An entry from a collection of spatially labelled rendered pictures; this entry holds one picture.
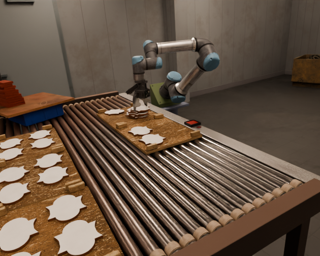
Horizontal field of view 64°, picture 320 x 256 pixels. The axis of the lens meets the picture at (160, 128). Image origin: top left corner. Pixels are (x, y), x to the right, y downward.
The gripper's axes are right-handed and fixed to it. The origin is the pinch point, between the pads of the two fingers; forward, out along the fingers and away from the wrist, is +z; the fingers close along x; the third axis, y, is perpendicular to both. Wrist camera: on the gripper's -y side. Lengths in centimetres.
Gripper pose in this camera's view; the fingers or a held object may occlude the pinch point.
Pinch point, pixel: (139, 108)
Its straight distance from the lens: 178.7
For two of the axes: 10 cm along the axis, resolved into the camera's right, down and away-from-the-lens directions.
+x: 5.3, -3.4, 7.8
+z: 0.7, 9.3, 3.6
